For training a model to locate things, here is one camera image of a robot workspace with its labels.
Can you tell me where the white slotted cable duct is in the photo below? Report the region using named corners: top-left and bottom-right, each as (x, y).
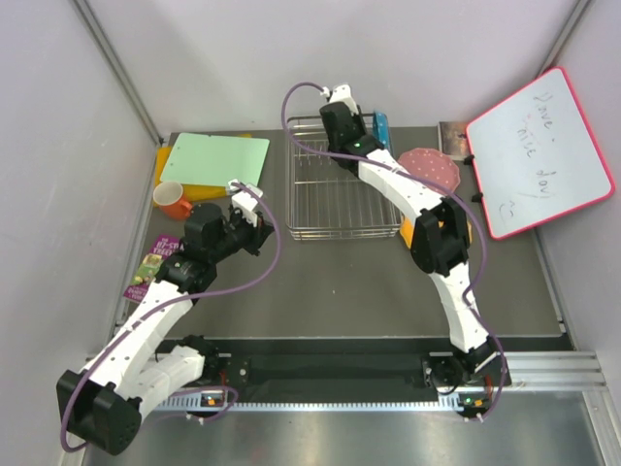
top-left (159, 391), bottom-right (491, 413)

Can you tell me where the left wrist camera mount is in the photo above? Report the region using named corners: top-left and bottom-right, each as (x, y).
top-left (227, 179), bottom-right (264, 227)

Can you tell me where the light green cutting board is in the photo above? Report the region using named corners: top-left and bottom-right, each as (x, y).
top-left (159, 132), bottom-right (271, 190)

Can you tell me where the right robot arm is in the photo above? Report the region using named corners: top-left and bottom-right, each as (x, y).
top-left (320, 102), bottom-right (497, 384)

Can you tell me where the treehouse paperback book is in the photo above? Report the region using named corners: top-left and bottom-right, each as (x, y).
top-left (123, 235), bottom-right (180, 303)

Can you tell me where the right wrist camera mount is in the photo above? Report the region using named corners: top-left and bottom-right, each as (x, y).
top-left (319, 83), bottom-right (360, 117)

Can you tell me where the orange polka dot plate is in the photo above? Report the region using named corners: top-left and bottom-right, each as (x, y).
top-left (399, 216), bottom-right (473, 250)

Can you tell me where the pink framed whiteboard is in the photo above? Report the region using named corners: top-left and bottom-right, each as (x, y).
top-left (466, 67), bottom-right (615, 240)

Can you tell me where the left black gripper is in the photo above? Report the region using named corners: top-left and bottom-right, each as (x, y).
top-left (209, 207), bottom-right (276, 263)

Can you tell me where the blue polka dot plate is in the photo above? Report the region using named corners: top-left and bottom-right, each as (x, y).
top-left (373, 112), bottom-right (392, 152)

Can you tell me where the orange mug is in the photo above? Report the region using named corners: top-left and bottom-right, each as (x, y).
top-left (152, 182), bottom-right (193, 220)

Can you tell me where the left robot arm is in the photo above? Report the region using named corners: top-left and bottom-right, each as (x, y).
top-left (56, 192), bottom-right (281, 455)

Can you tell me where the pink polka dot plate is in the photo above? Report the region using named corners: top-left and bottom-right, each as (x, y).
top-left (397, 148), bottom-right (460, 192)

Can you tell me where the metal wire dish rack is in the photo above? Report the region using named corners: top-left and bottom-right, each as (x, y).
top-left (284, 139), bottom-right (401, 241)

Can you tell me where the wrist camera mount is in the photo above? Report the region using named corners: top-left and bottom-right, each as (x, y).
top-left (227, 179), bottom-right (264, 227)
top-left (319, 83), bottom-right (360, 117)

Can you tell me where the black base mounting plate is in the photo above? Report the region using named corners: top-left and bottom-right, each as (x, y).
top-left (159, 337), bottom-right (513, 394)

